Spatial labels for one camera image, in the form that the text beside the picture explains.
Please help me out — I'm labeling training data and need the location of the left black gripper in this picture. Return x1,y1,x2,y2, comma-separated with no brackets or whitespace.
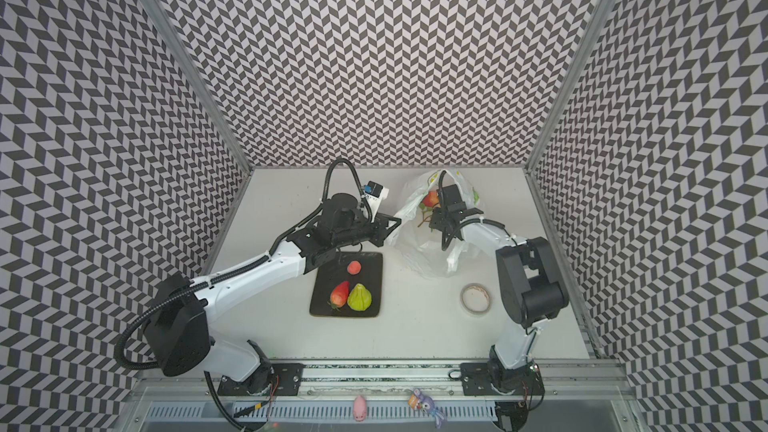
334,212,404,250

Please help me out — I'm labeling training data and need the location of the beige masking tape roll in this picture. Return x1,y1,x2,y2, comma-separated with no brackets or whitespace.
459,283,492,316

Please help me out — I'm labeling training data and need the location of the white plastic bag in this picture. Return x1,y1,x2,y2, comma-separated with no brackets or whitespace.
385,168,484,279

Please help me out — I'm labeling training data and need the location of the red fake apple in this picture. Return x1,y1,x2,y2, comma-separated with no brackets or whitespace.
421,190,440,209

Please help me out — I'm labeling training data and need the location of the black square mat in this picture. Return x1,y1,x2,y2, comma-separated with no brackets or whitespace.
309,252,383,318

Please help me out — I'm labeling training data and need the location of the small red fake cherry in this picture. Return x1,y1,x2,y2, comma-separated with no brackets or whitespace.
347,261,362,275

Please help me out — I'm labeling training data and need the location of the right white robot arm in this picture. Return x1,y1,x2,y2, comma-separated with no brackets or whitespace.
430,169,569,398

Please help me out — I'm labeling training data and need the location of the purple toy figure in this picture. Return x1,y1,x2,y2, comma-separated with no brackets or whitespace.
408,388,447,429

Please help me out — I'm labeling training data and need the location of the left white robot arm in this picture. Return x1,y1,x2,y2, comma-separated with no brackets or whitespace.
114,158,401,394

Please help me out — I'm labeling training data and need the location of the green fake fruit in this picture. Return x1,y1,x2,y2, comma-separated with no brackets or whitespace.
347,283,373,312

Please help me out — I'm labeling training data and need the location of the aluminium front rail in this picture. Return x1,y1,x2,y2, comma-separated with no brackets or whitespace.
128,359,631,402

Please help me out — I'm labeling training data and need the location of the pink toy figure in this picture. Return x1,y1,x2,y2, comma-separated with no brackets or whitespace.
352,395,368,422

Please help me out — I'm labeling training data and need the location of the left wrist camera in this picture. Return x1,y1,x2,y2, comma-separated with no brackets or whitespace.
363,181,389,219

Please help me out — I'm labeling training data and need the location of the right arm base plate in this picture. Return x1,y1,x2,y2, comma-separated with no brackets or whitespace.
459,361,546,398

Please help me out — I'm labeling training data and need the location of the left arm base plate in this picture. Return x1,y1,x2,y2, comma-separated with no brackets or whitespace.
217,362,304,397

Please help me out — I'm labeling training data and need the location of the red fake strawberry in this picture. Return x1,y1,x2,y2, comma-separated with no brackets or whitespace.
329,281,350,310

